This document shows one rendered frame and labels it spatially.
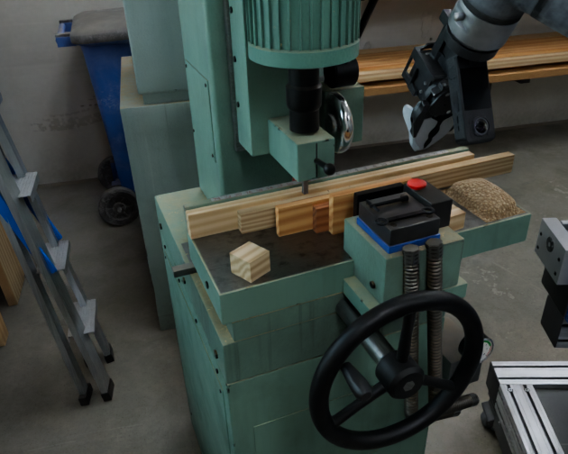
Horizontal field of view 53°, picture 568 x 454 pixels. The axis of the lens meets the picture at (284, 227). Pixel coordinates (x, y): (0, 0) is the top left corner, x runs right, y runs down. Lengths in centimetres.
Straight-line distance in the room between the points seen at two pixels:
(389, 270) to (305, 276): 14
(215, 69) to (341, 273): 44
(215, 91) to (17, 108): 236
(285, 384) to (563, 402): 94
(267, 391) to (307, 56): 57
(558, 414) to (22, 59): 284
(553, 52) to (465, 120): 282
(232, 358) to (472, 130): 52
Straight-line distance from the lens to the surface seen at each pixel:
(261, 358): 99
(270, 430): 112
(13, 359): 231
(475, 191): 112
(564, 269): 133
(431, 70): 80
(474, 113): 77
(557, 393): 180
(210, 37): 108
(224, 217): 101
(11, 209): 164
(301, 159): 95
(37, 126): 341
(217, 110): 112
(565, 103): 434
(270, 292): 91
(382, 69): 307
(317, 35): 86
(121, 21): 268
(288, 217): 99
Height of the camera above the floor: 143
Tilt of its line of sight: 31 degrees down
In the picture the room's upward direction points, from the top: 2 degrees counter-clockwise
